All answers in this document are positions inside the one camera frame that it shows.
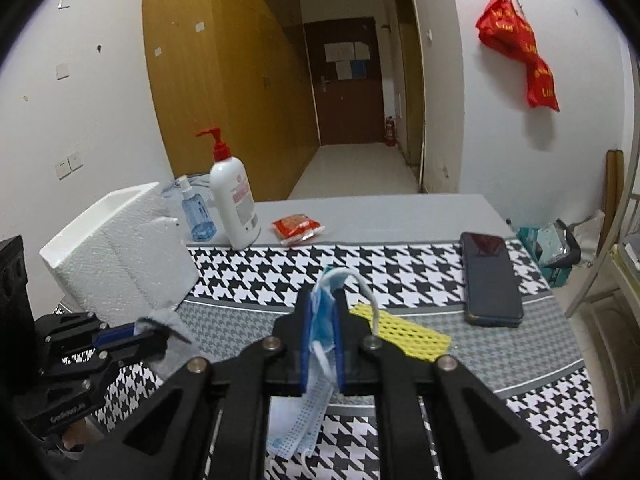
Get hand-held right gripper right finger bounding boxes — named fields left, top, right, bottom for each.
left=334, top=290, right=583, bottom=480

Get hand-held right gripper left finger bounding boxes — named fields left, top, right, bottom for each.
left=87, top=287, right=311, bottom=480

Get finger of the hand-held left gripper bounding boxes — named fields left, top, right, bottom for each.
left=41, top=346, right=167, bottom=392
left=34, top=311, right=168, bottom=363

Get blue face mask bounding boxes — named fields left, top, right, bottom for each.
left=266, top=267, right=382, bottom=480

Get grey tissue piece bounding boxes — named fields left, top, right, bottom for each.
left=134, top=308, right=193, bottom=383

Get yellow mesh cloth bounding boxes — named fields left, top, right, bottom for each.
left=348, top=302, right=452, bottom=363

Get white foam box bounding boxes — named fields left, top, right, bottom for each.
left=39, top=182, right=200, bottom=333

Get houndstooth grey tablecloth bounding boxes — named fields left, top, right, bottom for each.
left=57, top=194, right=613, bottom=480

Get red snack packet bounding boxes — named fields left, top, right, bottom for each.
left=271, top=213, right=328, bottom=247

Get small blue sanitizer bottle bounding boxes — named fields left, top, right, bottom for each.
left=172, top=175, right=217, bottom=242

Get white pump bottle red cap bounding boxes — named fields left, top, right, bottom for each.
left=195, top=126, right=262, bottom=251

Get black smartphone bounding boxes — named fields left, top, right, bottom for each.
left=459, top=231, right=525, bottom=328

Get teal plastic package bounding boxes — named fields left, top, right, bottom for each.
left=517, top=220, right=581, bottom=288

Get dark brown door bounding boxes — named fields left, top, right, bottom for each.
left=303, top=16, right=388, bottom=147

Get wooden wardrobe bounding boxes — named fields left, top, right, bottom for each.
left=141, top=0, right=321, bottom=206

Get wooden side door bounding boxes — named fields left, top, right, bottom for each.
left=393, top=0, right=426, bottom=168

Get wide white paper notice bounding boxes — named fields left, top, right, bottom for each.
left=324, top=41, right=370, bottom=62

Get wooden boards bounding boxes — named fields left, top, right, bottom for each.
left=600, top=149, right=626, bottom=256

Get red plastic bags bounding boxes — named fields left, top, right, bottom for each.
left=475, top=0, right=561, bottom=112

